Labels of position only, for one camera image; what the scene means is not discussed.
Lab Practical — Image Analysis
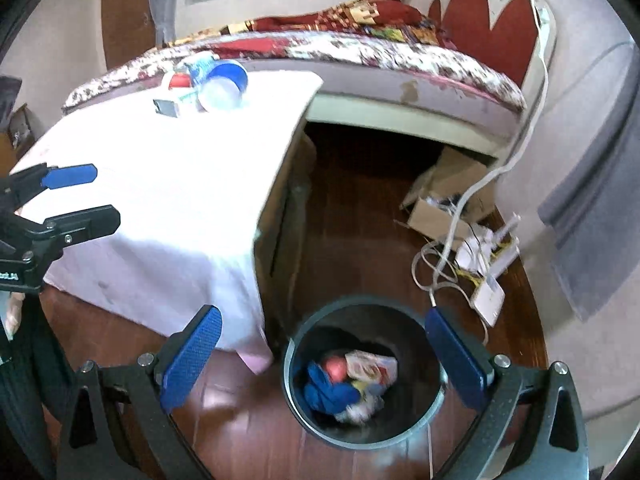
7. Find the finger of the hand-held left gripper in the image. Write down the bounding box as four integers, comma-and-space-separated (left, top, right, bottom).
12, 204, 122, 262
0, 162, 99, 211

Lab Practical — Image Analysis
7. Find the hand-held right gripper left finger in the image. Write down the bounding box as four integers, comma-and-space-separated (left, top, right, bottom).
55, 304, 223, 480

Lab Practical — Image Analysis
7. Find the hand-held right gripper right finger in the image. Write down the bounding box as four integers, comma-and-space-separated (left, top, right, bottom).
424, 306, 591, 480

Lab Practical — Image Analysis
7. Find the white tissue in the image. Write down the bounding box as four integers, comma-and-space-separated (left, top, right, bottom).
334, 394, 387, 424

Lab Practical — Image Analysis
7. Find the black trash bin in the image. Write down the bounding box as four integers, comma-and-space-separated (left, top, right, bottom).
281, 297, 449, 452

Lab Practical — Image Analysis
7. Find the green and white box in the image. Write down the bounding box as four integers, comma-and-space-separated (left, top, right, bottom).
152, 88, 204, 119

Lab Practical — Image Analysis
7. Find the blue cloth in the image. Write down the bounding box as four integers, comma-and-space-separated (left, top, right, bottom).
304, 360, 362, 415

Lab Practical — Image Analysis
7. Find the red paper cup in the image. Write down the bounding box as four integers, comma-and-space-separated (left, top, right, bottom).
161, 71, 194, 92

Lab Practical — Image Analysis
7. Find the blue patterned white cup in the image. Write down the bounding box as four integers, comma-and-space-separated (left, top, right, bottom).
175, 51, 219, 87

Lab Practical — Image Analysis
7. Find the blue paper cup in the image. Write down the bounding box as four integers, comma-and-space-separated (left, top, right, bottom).
197, 59, 250, 113

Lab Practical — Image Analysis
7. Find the flat white router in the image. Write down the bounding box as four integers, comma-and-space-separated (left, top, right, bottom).
471, 276, 507, 327

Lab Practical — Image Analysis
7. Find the table with white cloth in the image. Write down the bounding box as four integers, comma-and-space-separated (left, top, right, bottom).
9, 70, 326, 376

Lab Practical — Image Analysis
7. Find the white router with antennas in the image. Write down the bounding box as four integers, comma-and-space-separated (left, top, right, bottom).
454, 214, 522, 282

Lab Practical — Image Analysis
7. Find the cardboard box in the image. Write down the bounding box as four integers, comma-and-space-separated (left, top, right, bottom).
399, 146, 497, 249

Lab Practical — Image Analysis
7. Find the brown wooden door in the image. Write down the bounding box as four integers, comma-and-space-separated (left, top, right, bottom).
100, 0, 167, 70

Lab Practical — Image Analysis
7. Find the grey window curtain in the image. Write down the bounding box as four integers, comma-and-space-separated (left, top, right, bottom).
146, 0, 177, 49

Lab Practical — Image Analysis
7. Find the long grey patterned curtain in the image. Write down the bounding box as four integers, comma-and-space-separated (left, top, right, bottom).
536, 120, 640, 322

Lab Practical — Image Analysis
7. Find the grey mattress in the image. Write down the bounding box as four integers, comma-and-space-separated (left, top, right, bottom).
244, 57, 527, 134

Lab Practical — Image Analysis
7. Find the red printed blanket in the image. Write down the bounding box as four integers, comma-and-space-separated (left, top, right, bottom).
169, 0, 459, 59

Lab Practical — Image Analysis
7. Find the floral bed sheet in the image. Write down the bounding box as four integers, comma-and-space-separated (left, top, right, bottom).
61, 30, 529, 117

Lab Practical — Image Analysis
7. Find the red and cream headboard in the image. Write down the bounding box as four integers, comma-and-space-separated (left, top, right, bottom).
426, 0, 559, 112

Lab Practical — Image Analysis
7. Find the white power cable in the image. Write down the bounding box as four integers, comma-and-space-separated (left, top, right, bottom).
411, 0, 551, 311

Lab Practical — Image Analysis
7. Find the cream bed frame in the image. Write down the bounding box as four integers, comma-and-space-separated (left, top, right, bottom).
304, 94, 507, 162

